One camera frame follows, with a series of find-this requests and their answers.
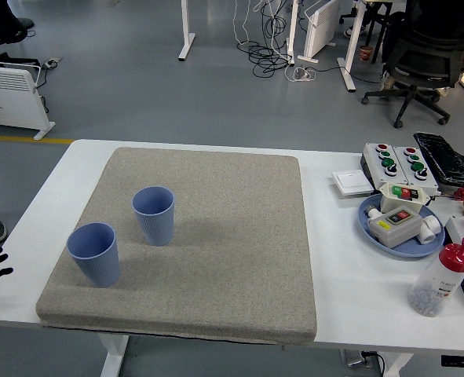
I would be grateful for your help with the person's beige shoe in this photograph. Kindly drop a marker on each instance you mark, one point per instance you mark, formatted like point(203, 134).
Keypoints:
point(388, 80)

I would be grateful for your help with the white table leg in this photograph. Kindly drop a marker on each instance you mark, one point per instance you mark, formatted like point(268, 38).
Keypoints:
point(398, 365)
point(112, 357)

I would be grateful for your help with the black table control panel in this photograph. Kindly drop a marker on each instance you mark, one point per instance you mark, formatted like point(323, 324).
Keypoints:
point(461, 360)

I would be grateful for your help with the clear bottle with red cap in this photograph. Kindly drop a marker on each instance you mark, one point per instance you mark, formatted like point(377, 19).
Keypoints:
point(435, 282)

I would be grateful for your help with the white four-button control box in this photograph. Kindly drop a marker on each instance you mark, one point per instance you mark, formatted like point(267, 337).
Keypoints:
point(406, 173)
point(377, 165)

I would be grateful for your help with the grey floor power strip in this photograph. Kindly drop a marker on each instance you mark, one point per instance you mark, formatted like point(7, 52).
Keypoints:
point(52, 62)

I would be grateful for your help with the black wrapped plastic tray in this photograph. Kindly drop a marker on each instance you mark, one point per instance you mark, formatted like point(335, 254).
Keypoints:
point(445, 161)

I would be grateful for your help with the black mesh office chair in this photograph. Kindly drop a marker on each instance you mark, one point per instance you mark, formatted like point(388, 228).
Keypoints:
point(424, 63)

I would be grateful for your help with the white pipe fitting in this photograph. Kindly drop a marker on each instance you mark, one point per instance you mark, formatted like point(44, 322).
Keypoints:
point(430, 229)

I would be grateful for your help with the person's black white shoe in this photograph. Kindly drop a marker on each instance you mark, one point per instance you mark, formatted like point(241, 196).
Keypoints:
point(353, 30)

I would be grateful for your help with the person's dark shoe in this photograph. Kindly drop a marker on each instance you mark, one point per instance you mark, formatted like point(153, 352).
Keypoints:
point(26, 23)

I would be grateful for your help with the white wall switch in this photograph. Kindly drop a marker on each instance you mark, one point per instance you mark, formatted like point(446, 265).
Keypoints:
point(351, 182)

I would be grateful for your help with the blue ribbed plastic cup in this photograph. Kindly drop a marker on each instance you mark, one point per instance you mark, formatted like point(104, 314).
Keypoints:
point(96, 259)
point(155, 224)

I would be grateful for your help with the white switch box green red buttons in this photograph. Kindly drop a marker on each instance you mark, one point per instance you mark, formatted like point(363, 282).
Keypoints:
point(392, 200)

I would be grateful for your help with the grey-brown foam mat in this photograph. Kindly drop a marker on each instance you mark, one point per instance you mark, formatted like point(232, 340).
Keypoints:
point(216, 243)

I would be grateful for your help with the small white plug fitting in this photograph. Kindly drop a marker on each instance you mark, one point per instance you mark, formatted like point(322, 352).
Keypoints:
point(372, 213)

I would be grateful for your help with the grey switch box red button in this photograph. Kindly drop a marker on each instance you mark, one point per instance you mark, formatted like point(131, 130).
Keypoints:
point(396, 231)

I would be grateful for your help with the emergency stop button box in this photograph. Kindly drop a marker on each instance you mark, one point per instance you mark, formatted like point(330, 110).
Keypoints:
point(457, 229)

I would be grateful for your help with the blue plate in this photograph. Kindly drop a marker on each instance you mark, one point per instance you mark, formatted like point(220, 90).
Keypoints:
point(408, 249)

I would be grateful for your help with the brown paper cup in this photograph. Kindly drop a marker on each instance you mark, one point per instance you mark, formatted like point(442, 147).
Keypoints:
point(366, 54)

